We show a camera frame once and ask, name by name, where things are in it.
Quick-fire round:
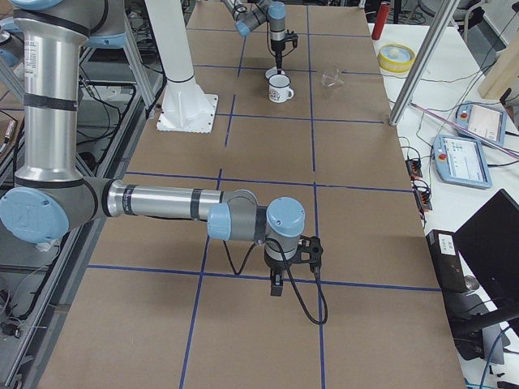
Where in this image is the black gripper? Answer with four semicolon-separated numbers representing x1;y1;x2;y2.
270;38;286;74
264;249;297;297

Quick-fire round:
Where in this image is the clear glass funnel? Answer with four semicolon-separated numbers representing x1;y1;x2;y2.
320;66;344;88

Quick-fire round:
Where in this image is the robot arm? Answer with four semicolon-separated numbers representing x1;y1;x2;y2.
1;1;307;296
223;0;290;74

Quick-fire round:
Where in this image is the white enamel mug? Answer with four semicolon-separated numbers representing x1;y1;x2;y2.
268;74;294;104

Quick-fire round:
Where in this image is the red cylinder tube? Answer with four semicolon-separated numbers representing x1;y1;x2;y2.
371;1;391;41

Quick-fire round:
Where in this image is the yellow rimmed bowl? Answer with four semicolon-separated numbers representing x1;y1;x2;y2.
377;43;416;74

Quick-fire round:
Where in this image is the black computer box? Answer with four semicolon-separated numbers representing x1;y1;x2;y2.
426;229;467;293

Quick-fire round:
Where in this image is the grabber reach stick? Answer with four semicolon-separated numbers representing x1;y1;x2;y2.
410;102;519;160

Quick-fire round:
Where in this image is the near teach pendant tablet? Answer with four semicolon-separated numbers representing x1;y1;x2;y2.
433;135;492;189

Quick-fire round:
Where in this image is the teach pendant tablet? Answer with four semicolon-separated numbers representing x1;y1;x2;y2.
456;101;506;146
433;135;492;189

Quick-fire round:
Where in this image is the black monitor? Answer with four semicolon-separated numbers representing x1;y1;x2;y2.
454;189;518;301

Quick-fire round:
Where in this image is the far teach pendant tablet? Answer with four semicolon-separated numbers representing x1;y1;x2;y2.
456;101;506;146

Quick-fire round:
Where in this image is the wooden beam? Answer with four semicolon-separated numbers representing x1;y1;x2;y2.
478;33;519;100

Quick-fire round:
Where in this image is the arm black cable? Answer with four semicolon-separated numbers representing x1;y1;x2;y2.
221;237;329;325
264;19;299;60

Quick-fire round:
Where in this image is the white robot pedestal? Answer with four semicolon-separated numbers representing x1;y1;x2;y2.
145;0;218;134

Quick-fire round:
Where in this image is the aluminium frame post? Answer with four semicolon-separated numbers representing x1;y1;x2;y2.
388;0;459;126

